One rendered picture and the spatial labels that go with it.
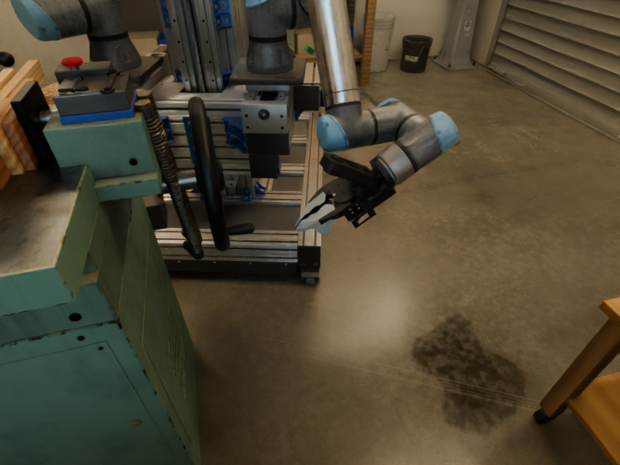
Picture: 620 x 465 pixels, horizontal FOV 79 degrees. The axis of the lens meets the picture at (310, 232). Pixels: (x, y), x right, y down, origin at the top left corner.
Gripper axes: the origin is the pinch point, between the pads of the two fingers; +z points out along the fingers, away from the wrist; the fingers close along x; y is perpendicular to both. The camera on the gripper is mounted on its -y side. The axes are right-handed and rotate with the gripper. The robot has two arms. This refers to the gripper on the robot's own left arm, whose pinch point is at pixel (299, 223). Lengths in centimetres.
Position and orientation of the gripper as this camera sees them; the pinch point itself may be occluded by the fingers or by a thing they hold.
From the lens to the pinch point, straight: 76.4
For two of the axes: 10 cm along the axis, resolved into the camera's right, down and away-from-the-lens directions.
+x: -3.5, -6.1, 7.1
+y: 4.7, 5.4, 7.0
